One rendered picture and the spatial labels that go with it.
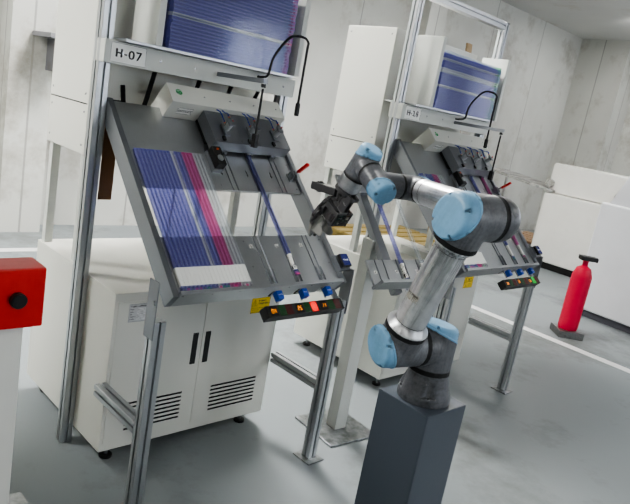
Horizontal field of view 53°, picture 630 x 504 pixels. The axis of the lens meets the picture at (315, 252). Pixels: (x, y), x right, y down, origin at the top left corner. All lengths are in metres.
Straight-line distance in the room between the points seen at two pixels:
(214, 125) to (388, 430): 1.15
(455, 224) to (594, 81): 9.42
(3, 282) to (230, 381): 1.07
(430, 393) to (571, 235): 5.72
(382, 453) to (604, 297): 4.02
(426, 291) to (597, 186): 5.94
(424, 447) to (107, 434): 1.06
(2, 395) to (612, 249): 4.77
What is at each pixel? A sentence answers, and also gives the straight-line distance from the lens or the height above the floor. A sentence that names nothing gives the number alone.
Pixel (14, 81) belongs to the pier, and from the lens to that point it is 5.07.
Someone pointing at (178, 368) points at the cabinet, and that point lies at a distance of 2.33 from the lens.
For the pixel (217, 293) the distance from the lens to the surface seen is 1.88.
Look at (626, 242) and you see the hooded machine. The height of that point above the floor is 0.70.
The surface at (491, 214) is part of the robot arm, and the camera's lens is 1.52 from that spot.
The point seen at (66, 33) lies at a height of 1.38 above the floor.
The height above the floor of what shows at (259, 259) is 0.79.
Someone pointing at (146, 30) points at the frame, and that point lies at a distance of 2.21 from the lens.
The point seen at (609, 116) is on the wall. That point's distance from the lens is 10.65.
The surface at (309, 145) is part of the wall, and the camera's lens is 6.83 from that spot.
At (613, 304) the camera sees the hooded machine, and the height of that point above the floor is 0.19.
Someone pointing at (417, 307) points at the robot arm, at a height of 0.85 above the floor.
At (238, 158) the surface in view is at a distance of 2.30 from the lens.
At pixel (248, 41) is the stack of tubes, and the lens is 2.36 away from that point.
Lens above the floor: 1.29
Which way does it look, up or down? 13 degrees down
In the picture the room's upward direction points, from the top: 10 degrees clockwise
